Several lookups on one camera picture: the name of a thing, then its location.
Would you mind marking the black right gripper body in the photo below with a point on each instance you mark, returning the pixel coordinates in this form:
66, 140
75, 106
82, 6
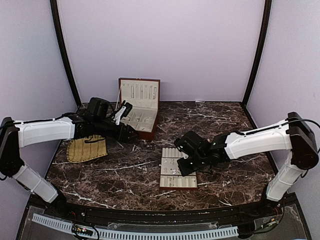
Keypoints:
187, 169

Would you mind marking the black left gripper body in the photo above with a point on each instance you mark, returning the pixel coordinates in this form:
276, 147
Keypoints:
122, 138

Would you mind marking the brown jewelry display tray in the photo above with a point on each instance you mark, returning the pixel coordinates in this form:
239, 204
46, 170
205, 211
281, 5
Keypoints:
170, 175

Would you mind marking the red wooden jewelry box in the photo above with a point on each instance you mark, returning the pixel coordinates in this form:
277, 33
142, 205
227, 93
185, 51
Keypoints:
144, 96

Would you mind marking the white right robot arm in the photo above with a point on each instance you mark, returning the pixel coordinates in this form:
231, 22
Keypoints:
292, 134

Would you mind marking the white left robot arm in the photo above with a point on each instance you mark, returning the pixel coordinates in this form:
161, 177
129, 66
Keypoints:
27, 146

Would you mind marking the woven bamboo tray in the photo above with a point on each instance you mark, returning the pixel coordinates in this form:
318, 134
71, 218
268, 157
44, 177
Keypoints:
86, 149

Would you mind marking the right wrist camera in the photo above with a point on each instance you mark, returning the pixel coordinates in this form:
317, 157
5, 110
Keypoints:
188, 143

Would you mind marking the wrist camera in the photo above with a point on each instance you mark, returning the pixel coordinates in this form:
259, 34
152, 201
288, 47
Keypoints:
99, 109
188, 143

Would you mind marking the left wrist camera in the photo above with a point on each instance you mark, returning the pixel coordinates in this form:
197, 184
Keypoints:
99, 109

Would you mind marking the white slotted cable duct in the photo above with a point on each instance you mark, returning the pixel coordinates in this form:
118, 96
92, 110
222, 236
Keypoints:
117, 231

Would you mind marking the black left frame post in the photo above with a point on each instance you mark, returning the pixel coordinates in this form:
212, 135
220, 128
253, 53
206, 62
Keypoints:
63, 51

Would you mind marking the black frame post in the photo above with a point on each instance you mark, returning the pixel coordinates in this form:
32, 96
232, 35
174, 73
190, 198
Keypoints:
258, 53
63, 51

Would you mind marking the black right frame post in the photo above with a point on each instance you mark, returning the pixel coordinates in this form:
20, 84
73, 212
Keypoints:
258, 53

